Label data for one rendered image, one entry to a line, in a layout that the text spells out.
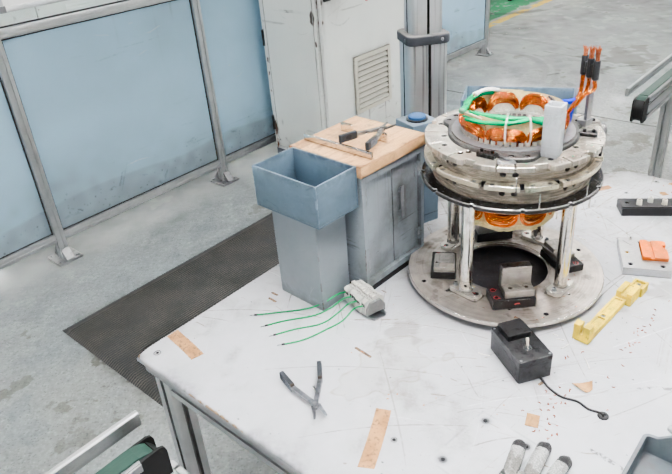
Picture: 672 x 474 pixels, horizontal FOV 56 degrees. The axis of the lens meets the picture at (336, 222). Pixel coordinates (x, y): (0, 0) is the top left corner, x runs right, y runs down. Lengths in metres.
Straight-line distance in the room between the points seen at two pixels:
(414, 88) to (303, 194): 0.59
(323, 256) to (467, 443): 0.43
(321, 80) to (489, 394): 2.55
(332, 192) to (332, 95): 2.35
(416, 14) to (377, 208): 0.54
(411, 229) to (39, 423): 1.52
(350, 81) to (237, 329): 2.47
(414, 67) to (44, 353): 1.80
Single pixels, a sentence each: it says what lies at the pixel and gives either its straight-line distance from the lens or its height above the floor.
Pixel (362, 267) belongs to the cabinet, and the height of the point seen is 0.84.
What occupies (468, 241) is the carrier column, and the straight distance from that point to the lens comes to 1.19.
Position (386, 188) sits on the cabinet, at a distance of 1.25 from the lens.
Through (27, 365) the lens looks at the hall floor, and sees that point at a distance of 2.69.
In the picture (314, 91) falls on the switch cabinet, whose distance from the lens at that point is 3.47.
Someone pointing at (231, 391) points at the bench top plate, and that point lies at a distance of 1.13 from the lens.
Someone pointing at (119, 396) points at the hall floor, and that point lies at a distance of 2.40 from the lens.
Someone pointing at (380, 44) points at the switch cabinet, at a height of 0.64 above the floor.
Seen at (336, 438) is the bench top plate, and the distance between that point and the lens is 1.03.
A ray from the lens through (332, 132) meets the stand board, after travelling 1.32.
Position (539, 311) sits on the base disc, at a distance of 1.24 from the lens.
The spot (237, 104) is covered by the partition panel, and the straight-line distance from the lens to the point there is 3.70.
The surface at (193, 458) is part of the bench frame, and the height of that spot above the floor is 0.52.
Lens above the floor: 1.54
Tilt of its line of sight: 29 degrees down
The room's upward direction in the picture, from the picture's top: 5 degrees counter-clockwise
